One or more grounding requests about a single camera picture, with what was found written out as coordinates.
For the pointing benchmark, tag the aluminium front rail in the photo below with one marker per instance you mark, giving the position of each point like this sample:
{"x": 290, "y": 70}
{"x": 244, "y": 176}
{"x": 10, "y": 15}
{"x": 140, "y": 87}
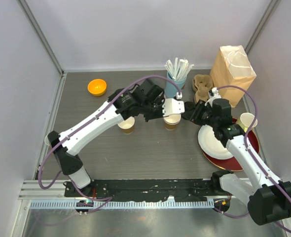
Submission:
{"x": 62, "y": 195}

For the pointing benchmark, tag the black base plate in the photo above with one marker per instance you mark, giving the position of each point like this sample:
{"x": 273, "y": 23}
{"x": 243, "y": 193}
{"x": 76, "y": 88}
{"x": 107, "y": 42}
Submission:
{"x": 154, "y": 190}

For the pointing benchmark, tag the pink mug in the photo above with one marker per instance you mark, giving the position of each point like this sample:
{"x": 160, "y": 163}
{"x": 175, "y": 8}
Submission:
{"x": 46, "y": 140}

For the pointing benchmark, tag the white paper plate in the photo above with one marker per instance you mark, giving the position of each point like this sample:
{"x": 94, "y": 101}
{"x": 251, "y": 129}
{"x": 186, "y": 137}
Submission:
{"x": 211, "y": 145}

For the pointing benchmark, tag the white wrapped straws bundle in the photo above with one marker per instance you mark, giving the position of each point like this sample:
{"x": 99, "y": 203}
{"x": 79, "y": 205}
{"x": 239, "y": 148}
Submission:
{"x": 179, "y": 69}

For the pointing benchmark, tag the stack of paper cups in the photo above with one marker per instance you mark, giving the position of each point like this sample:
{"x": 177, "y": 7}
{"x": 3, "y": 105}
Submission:
{"x": 172, "y": 121}

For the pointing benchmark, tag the blue straw holder cup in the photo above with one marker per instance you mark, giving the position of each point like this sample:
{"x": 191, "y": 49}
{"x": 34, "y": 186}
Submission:
{"x": 170, "y": 90}

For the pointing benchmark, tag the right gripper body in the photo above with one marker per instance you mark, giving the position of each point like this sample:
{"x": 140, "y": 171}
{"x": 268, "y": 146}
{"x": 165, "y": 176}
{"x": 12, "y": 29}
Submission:
{"x": 202, "y": 115}

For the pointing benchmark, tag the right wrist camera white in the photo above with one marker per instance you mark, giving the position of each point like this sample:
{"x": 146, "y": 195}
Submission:
{"x": 214, "y": 93}

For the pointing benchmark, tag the yellow-green mug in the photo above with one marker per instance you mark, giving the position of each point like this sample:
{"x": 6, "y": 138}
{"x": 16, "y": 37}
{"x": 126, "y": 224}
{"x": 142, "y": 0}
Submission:
{"x": 245, "y": 120}

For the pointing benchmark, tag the brown paper bag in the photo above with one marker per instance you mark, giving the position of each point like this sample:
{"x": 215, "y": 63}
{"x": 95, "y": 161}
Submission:
{"x": 232, "y": 67}

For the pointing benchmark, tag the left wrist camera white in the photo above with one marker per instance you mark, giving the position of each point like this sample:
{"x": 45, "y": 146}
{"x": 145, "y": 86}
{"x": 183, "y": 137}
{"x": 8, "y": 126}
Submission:
{"x": 172, "y": 107}

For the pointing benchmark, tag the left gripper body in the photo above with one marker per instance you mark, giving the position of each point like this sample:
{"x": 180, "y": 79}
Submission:
{"x": 153, "y": 109}

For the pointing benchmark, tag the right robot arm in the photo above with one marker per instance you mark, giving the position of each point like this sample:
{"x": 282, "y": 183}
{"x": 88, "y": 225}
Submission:
{"x": 267, "y": 197}

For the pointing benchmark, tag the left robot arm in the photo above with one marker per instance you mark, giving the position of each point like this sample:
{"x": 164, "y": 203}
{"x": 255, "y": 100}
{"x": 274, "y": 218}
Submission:
{"x": 145, "y": 99}

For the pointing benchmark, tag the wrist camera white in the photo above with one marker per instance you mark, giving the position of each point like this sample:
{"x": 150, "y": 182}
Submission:
{"x": 214, "y": 93}
{"x": 172, "y": 107}

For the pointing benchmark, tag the cardboard cup carrier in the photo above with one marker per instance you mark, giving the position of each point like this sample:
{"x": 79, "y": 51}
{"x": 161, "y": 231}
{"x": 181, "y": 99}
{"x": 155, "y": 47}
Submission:
{"x": 201, "y": 84}

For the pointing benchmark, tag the orange bowl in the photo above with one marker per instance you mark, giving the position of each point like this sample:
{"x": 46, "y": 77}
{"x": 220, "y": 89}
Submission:
{"x": 97, "y": 87}

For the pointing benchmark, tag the black lid stack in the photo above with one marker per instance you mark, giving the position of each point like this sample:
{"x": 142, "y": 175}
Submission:
{"x": 189, "y": 106}

